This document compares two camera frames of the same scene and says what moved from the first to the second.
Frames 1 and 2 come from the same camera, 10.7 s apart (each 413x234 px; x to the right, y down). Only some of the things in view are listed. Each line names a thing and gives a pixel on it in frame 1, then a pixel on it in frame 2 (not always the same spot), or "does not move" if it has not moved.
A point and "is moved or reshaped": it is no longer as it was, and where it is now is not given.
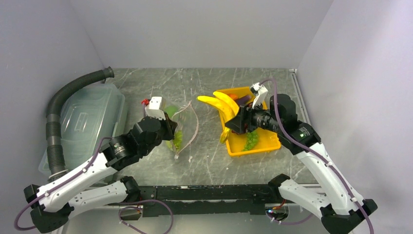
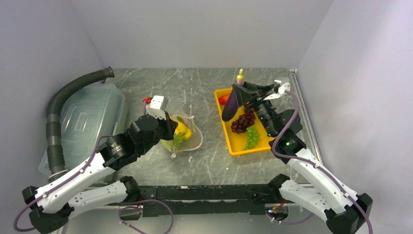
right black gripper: [245, 115] -> [243, 94]
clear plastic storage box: [90, 115] does not move
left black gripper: [170, 126] does not move
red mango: [233, 96] -> [223, 99]
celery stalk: [176, 144] does not move
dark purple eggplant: [243, 99] is moved or reshaped
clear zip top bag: [187, 121] is moved or reshaped
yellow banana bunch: [229, 107] -> [186, 132]
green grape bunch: [252, 139] does not move
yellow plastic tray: [267, 139] does not move
